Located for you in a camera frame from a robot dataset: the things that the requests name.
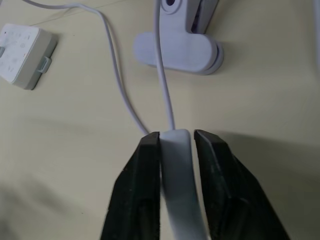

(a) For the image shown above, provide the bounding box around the white power strip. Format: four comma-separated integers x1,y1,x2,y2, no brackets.
0,23,59,91

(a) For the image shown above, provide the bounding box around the white lamp power cord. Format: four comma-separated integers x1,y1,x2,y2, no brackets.
23,0,176,136

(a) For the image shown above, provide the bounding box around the white lamp clamp base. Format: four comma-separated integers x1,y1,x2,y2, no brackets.
132,0,225,76

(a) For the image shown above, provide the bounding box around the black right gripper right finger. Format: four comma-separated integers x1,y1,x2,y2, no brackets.
193,129,292,240

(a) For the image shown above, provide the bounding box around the white plug with cable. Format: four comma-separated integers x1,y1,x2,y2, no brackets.
159,128,211,240

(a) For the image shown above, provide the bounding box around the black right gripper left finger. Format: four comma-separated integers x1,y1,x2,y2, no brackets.
99,131,166,240

